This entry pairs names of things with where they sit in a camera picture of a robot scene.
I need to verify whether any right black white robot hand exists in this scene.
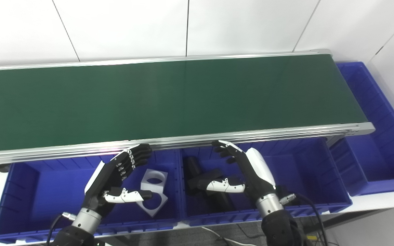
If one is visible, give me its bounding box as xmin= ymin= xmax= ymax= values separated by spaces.
xmin=197 ymin=140 xmax=278 ymax=205

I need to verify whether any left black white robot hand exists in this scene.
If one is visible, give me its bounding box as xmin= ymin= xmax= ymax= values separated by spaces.
xmin=82 ymin=143 xmax=154 ymax=217

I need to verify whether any black cylinder block part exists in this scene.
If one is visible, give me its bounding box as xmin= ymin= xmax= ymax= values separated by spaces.
xmin=204 ymin=190 xmax=237 ymax=213
xmin=186 ymin=156 xmax=229 ymax=192

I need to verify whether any blue plastic bin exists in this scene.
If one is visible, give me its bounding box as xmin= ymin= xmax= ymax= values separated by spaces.
xmin=178 ymin=137 xmax=353 ymax=227
xmin=330 ymin=61 xmax=394 ymax=197
xmin=0 ymin=148 xmax=184 ymax=244

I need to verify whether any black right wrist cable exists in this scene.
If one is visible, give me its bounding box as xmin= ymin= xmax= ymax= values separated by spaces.
xmin=279 ymin=193 xmax=328 ymax=246

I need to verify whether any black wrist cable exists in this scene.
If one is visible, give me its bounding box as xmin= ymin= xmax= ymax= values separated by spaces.
xmin=279 ymin=193 xmax=328 ymax=246
xmin=46 ymin=212 xmax=78 ymax=246

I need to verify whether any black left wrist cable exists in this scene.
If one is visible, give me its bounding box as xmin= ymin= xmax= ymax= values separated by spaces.
xmin=46 ymin=212 xmax=78 ymax=246

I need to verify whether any white floor cable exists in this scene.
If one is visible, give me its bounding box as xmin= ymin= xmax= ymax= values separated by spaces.
xmin=201 ymin=225 xmax=253 ymax=246

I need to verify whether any green conveyor belt aluminium frame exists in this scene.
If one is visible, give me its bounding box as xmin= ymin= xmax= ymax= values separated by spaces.
xmin=0 ymin=49 xmax=376 ymax=167

